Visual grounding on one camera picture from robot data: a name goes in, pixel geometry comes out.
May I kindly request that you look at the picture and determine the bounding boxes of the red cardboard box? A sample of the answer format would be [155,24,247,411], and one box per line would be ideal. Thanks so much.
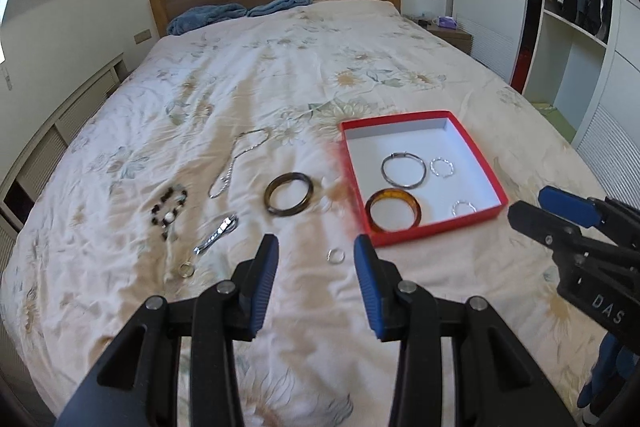
[338,109,510,249]

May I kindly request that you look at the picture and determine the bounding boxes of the window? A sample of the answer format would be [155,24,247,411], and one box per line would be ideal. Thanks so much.
[0,0,26,62]

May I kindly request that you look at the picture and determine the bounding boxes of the dark brown bangle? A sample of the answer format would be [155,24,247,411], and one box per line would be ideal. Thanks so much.
[264,172,315,218]

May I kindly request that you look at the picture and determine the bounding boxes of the red object beside wardrobe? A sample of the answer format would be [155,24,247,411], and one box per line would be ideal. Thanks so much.
[510,47,531,92]

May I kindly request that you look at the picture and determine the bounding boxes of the blue folded blanket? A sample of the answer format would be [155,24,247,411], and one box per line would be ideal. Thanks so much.
[166,3,248,36]

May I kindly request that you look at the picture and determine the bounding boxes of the amber translucent bangle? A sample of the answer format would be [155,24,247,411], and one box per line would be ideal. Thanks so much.
[365,188,422,234]

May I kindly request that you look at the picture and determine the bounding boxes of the floral bedspread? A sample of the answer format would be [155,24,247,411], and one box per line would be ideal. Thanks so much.
[0,0,608,427]

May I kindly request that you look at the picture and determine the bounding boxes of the blue fluffy pillow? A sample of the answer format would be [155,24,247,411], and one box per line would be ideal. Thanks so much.
[247,0,314,18]

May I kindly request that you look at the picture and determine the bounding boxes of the silver link bracelet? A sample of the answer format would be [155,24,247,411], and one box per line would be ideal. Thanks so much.
[193,214,239,256]

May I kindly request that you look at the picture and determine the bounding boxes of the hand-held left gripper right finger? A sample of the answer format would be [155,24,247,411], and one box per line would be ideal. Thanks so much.
[353,237,576,427]

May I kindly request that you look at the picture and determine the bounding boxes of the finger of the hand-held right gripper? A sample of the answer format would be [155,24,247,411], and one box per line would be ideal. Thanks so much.
[538,186,640,253]
[508,201,640,260]

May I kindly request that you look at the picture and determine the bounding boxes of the beige slatted cabinet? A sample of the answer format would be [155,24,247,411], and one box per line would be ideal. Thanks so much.
[0,52,126,238]

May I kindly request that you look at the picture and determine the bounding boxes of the blue clothing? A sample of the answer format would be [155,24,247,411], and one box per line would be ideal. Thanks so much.
[576,332,640,425]

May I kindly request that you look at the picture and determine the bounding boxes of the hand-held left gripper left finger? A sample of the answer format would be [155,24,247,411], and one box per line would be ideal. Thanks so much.
[54,233,280,427]

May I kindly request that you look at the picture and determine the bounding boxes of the black and white beaded bracelet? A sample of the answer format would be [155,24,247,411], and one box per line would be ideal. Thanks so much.
[150,188,189,242]

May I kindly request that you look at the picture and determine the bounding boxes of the thin silver bangle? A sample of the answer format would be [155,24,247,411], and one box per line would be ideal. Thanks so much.
[382,151,427,186]

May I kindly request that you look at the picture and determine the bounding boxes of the wooden nightstand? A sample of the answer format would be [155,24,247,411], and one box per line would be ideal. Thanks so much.
[415,19,473,55]

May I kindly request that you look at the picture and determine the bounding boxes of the green mat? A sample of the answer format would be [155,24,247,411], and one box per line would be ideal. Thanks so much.
[530,102,576,140]

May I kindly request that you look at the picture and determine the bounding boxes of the silver chain necklace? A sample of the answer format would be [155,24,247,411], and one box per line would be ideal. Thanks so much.
[207,130,271,199]

